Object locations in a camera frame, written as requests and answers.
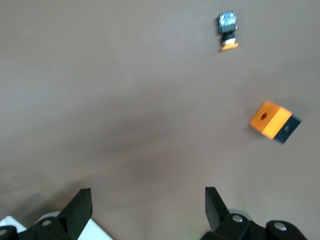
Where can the white drawer cabinet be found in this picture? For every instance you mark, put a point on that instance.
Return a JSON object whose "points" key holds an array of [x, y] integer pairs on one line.
{"points": [[97, 232]]}

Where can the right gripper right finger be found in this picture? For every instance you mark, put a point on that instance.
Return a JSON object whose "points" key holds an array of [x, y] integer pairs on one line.
{"points": [[217, 212]]}

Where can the yellow cap push button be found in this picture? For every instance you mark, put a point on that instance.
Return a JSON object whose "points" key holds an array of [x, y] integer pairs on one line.
{"points": [[228, 27]]}

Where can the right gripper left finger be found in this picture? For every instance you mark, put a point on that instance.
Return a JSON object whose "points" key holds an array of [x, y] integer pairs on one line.
{"points": [[75, 215]]}

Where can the orange and black box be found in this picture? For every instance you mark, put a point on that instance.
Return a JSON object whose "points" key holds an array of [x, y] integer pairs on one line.
{"points": [[271, 121]]}

